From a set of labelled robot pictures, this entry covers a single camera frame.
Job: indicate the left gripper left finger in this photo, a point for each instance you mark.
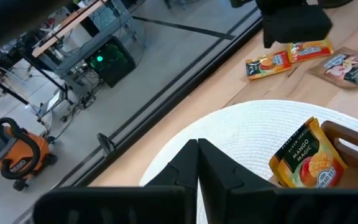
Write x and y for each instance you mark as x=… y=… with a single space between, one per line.
x=182 y=171

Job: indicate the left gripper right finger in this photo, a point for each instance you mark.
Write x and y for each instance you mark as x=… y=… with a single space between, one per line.
x=222 y=174

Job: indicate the orange mango tea bag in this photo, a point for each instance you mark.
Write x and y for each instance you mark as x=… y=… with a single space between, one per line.
x=269 y=65
x=309 y=161
x=311 y=51

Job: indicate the beige vanilla cinnamon tea bag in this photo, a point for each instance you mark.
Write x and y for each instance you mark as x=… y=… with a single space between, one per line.
x=346 y=70

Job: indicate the wooden tea box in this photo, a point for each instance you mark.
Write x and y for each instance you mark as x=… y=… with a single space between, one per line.
x=329 y=130

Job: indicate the white round woven placemat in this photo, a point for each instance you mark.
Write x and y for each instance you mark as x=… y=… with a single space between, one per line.
x=228 y=124

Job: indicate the black round table foot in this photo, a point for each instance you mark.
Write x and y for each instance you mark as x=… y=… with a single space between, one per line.
x=106 y=144

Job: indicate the black computer tower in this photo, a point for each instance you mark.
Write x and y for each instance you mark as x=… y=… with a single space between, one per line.
x=113 y=62

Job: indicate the orange shop vacuum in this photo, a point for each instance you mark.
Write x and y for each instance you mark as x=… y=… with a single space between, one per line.
x=43 y=149

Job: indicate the desk with wooden top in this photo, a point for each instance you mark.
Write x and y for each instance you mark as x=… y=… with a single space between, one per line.
x=65 y=29

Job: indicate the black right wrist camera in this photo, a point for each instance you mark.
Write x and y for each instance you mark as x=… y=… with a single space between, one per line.
x=300 y=25

